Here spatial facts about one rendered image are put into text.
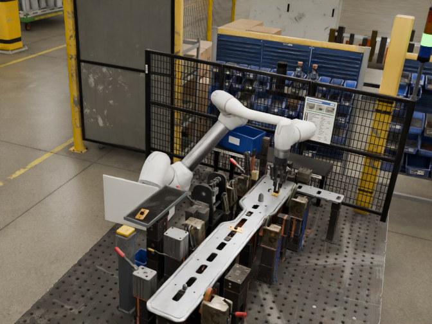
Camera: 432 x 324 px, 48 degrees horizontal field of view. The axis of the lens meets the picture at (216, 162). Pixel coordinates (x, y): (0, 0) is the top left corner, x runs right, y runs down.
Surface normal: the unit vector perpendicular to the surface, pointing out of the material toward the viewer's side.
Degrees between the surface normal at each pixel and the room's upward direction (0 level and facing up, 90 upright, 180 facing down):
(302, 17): 90
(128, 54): 92
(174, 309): 0
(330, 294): 0
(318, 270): 0
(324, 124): 90
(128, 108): 91
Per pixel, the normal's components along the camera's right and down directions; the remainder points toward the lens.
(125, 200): -0.34, 0.40
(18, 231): 0.06, -0.90
